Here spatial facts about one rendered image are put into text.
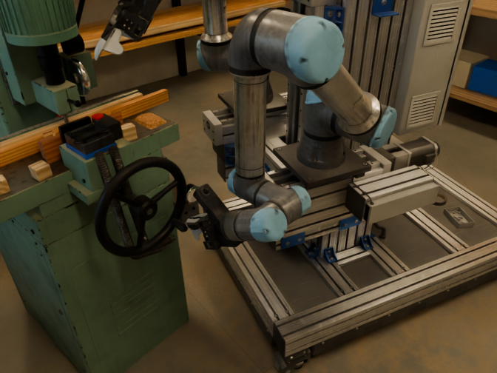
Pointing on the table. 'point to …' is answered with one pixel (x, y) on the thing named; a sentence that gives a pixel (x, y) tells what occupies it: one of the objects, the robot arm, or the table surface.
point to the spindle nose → (51, 64)
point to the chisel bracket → (55, 95)
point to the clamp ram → (73, 126)
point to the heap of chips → (149, 121)
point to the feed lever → (71, 46)
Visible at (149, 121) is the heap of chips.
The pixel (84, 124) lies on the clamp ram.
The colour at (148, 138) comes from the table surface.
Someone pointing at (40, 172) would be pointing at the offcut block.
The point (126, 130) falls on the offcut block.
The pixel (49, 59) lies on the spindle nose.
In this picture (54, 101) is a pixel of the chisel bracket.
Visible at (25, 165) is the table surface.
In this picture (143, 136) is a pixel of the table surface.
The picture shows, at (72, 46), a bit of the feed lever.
